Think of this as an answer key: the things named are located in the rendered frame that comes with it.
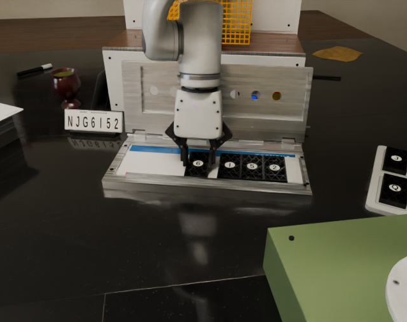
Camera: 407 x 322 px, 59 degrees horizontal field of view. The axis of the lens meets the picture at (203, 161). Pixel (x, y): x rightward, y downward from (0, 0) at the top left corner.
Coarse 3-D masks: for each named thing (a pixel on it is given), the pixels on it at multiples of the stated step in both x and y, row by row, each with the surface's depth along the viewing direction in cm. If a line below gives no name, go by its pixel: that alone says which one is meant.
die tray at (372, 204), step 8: (376, 152) 89; (384, 152) 89; (376, 160) 86; (376, 168) 83; (376, 176) 81; (400, 176) 81; (376, 184) 78; (368, 192) 76; (376, 192) 76; (368, 200) 74; (376, 200) 74; (368, 208) 72; (376, 208) 71; (384, 208) 71; (392, 208) 71; (400, 208) 71
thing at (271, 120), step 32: (128, 64) 85; (160, 64) 84; (224, 64) 84; (128, 96) 88; (160, 96) 88; (224, 96) 86; (288, 96) 85; (128, 128) 91; (160, 128) 90; (256, 128) 87; (288, 128) 86
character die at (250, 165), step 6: (246, 156) 84; (252, 156) 84; (258, 156) 84; (246, 162) 81; (252, 162) 82; (258, 162) 82; (246, 168) 79; (252, 168) 79; (258, 168) 79; (240, 174) 77; (246, 174) 78; (252, 174) 77; (258, 174) 77; (252, 180) 76; (258, 180) 76
